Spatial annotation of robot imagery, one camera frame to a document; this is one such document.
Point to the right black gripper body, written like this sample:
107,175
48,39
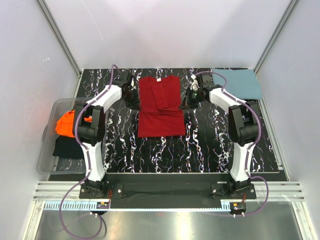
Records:
192,99

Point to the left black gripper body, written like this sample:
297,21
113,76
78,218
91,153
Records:
131,101

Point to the red t-shirt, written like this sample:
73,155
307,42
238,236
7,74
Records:
159,114

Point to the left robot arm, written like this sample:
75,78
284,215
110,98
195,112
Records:
89,128

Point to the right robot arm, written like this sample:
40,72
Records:
244,126

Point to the folded blue t-shirt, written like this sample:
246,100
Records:
241,83

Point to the orange t-shirt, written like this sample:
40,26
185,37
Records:
64,126

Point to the black t-shirt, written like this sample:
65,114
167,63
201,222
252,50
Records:
67,147

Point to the clear plastic bin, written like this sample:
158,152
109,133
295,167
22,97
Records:
54,165

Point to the left small circuit board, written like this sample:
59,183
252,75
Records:
104,205

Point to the small circuit board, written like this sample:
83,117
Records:
104,205
239,206

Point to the right small circuit board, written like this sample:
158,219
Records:
239,206

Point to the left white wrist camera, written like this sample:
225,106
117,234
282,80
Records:
132,83

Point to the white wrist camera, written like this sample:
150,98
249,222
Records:
132,83
194,85

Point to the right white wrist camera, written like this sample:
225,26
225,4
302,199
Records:
194,85

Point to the left aluminium frame post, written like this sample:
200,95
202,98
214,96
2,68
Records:
58,35

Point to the aluminium frame post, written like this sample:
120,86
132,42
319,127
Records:
276,33
58,35

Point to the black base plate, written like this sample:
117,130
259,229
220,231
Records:
193,188

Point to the grey slotted cable duct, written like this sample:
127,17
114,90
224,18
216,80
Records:
72,205

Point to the right aluminium frame post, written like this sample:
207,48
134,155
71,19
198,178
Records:
276,33

